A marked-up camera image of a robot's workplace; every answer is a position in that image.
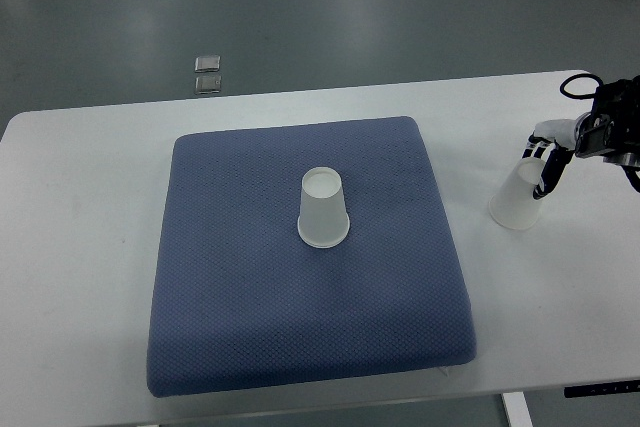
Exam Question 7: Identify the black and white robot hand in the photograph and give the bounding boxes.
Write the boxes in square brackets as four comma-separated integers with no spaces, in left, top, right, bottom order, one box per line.
[522,119,581,200]

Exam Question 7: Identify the white paper cup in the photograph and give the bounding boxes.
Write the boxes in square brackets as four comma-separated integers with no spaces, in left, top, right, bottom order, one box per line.
[488,157,544,230]
[297,167,350,249]

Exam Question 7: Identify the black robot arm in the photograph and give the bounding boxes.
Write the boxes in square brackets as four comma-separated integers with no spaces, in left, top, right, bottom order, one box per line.
[575,76,639,170]

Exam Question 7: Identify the white paper cup on mat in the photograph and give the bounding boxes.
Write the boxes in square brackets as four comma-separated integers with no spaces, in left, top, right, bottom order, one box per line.
[297,167,350,249]

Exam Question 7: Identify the black table control panel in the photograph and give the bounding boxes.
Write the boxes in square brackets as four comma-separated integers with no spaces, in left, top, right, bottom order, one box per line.
[563,379,640,399]

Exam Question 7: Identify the white table leg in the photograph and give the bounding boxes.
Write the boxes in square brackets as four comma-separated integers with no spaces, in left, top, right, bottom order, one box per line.
[501,392,533,427]

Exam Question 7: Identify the lower metal floor plate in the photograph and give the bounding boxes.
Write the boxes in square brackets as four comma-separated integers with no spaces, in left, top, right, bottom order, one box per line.
[195,74,222,95]

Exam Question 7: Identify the metal floor plate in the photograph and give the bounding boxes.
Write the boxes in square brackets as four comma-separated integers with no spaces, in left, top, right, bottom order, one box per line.
[195,74,222,95]
[194,54,221,73]

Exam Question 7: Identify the blue textured cushion mat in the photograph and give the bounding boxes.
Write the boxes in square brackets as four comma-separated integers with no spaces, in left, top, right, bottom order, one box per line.
[147,116,476,397]

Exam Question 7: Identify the upper metal floor plate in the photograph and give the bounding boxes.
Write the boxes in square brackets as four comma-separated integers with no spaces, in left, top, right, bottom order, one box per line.
[194,54,221,73]

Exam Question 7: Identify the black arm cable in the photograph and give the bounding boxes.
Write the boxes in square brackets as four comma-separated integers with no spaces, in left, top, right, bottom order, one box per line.
[558,72,606,100]

